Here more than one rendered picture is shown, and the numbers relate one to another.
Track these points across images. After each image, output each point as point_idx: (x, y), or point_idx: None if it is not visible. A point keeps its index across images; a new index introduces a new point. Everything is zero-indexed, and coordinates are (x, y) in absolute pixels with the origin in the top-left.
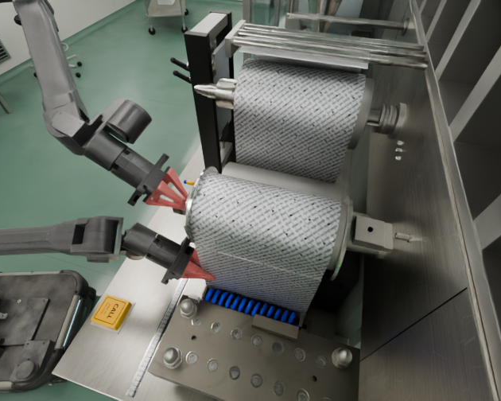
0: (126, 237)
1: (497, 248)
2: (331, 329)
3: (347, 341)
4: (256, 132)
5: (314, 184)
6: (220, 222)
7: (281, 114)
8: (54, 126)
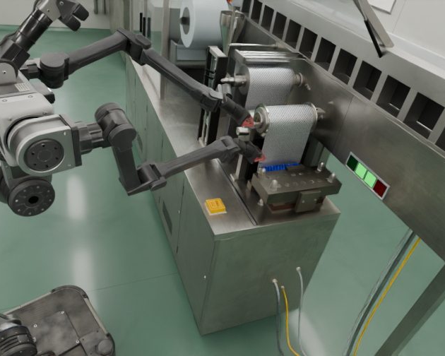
0: (236, 143)
1: (354, 86)
2: None
3: None
4: (257, 92)
5: None
6: (279, 118)
7: (268, 82)
8: (213, 96)
